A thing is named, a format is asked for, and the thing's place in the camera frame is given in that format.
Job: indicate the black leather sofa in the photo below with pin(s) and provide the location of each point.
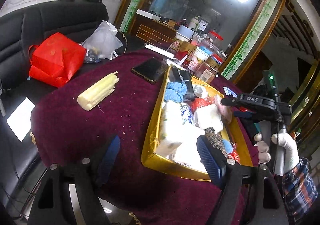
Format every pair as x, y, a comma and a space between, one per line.
21, 166

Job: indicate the clear plastic bag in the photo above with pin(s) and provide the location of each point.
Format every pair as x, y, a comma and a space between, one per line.
102, 44

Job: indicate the white paper sheet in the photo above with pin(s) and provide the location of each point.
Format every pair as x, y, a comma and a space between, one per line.
20, 119

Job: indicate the maroon plush tablecloth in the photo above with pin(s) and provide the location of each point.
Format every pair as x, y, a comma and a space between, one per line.
64, 132

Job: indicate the white cloth bundle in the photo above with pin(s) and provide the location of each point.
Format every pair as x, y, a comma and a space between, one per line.
208, 116

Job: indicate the white tissue pack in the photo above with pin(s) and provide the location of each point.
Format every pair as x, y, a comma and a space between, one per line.
172, 132

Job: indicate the blue white flat packet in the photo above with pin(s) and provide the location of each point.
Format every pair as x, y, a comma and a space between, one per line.
229, 92

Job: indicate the brown knitted hat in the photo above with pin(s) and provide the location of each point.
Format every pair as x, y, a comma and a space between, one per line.
215, 140

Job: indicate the orange label snack jar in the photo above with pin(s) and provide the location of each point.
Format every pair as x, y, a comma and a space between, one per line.
205, 72

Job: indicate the plaid sleeve forearm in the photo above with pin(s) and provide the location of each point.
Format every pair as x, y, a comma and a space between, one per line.
299, 192

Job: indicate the red plastic wrapper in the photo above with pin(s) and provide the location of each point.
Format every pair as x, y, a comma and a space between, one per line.
199, 103

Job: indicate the wooden cabinet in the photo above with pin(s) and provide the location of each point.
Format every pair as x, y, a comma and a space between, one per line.
152, 31

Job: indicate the red lid clear jar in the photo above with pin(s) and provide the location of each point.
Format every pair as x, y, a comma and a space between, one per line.
215, 37

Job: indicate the white gloved right hand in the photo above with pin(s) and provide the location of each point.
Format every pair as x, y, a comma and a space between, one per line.
284, 141

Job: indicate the light blue towel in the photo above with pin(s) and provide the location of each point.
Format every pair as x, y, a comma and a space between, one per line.
175, 91

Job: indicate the black smartphone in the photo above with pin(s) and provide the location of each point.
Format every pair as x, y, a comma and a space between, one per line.
151, 70

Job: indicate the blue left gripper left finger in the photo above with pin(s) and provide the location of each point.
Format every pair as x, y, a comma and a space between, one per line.
107, 162

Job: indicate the black rectangular pack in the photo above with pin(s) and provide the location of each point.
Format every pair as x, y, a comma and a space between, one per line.
183, 77

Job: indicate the red gift bag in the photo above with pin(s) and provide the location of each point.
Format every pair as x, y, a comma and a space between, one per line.
55, 60

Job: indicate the blue white patterned packet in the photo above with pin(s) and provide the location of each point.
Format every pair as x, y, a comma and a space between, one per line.
186, 114

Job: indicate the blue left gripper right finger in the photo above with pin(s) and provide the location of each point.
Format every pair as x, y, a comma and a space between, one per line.
213, 160

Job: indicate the blue label plastic jar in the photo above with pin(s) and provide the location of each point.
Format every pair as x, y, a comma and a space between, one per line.
210, 50

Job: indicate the cream candle bundle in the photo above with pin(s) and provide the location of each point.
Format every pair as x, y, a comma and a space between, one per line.
92, 96

